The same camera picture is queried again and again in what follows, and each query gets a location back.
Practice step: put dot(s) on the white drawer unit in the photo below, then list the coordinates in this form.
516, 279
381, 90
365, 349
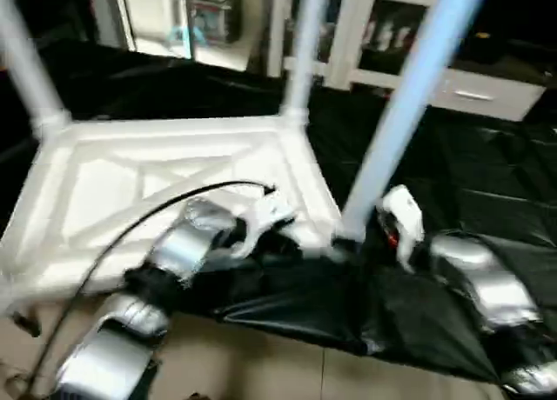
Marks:
479, 94

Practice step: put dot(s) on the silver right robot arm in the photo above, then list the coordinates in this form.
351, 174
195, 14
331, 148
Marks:
483, 278

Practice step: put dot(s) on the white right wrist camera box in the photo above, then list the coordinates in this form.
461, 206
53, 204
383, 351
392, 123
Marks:
402, 217

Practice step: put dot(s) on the white plastic table top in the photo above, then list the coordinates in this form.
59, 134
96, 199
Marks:
113, 174

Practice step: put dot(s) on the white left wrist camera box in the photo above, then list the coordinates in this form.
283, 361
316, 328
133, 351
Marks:
265, 216

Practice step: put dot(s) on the black work mat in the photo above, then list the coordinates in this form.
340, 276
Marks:
470, 174

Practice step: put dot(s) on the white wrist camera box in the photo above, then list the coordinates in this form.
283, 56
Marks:
265, 216
402, 217

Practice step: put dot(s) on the black metal bench leg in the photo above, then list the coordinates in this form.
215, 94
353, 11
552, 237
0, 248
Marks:
24, 323

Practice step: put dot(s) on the blue grey floor appliance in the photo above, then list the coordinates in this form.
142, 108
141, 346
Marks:
209, 17

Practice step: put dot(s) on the white glass-door cabinet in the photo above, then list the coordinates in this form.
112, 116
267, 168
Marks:
357, 35

